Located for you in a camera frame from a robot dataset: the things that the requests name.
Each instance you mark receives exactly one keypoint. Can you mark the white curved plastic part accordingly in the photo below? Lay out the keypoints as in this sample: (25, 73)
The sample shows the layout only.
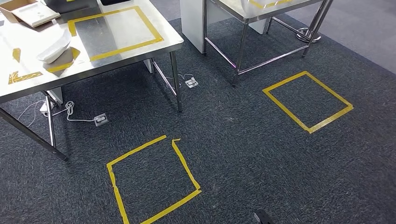
(54, 49)

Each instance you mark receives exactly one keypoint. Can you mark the stainless steel workbench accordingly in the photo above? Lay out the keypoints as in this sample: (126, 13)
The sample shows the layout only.
(238, 12)
(167, 34)

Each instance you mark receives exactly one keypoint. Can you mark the silver floor socket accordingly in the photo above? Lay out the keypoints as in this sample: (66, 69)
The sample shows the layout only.
(191, 83)
(100, 120)

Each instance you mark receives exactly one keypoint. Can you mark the yellow floor tape with gap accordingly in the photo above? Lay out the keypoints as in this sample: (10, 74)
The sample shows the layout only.
(187, 168)

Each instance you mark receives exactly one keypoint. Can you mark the yellow floor tape square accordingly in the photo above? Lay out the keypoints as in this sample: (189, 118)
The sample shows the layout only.
(284, 106)

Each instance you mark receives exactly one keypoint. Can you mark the white cabinet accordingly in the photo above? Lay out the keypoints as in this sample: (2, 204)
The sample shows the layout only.
(191, 24)

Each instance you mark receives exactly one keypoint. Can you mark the black robot right foot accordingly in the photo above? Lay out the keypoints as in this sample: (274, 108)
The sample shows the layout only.
(263, 218)

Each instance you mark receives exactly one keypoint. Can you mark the chrome stanchion base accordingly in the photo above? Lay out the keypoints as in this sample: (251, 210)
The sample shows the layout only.
(306, 37)

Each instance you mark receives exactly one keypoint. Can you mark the black carrying case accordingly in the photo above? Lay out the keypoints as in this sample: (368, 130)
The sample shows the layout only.
(116, 2)

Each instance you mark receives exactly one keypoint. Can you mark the black laptop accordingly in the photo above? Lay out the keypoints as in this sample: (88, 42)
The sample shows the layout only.
(71, 4)

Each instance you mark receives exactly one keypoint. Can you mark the open cardboard box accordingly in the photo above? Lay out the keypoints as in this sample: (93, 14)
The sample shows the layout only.
(34, 14)

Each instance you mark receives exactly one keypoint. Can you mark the yellow tape frame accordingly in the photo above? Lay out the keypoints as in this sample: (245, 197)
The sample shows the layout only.
(267, 4)
(60, 67)
(127, 48)

